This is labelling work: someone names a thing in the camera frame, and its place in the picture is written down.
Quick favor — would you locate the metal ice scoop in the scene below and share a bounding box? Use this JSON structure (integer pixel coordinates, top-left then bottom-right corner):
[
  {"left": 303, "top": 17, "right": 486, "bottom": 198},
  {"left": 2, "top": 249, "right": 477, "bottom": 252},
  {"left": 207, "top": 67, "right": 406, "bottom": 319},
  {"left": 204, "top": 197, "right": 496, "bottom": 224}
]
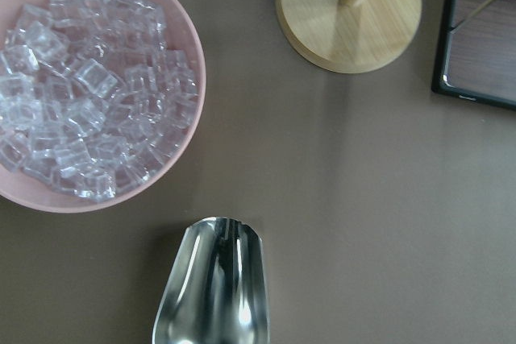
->
[{"left": 152, "top": 217, "right": 270, "bottom": 343}]

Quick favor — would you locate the wooden stand round base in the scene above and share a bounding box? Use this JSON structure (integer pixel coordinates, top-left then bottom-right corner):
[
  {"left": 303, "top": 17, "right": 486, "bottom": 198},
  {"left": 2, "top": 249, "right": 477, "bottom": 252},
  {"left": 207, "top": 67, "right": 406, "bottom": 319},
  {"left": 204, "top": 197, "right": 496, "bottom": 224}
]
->
[{"left": 276, "top": 0, "right": 422, "bottom": 74}]

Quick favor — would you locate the pink bowl of ice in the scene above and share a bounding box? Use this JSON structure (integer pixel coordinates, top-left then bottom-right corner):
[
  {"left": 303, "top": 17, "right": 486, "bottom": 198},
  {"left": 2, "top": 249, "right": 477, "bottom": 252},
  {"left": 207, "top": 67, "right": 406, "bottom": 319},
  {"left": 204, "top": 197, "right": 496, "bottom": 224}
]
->
[{"left": 1, "top": 0, "right": 206, "bottom": 213}]

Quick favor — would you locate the black square tray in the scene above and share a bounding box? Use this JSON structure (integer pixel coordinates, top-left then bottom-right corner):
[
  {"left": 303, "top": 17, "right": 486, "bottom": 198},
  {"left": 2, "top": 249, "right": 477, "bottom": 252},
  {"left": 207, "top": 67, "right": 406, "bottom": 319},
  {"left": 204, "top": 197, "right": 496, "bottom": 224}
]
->
[{"left": 431, "top": 0, "right": 515, "bottom": 110}]

